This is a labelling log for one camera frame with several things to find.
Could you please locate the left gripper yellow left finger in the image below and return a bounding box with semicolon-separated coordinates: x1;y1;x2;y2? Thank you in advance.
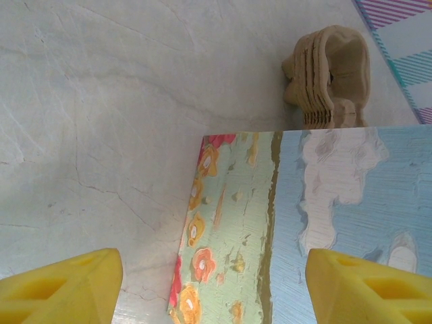
0;248;123;324

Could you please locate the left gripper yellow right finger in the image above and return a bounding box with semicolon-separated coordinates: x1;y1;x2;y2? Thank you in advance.
306;248;432;324

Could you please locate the painted paper gift bag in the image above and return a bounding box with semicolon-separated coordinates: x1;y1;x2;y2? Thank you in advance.
167;124;432;324

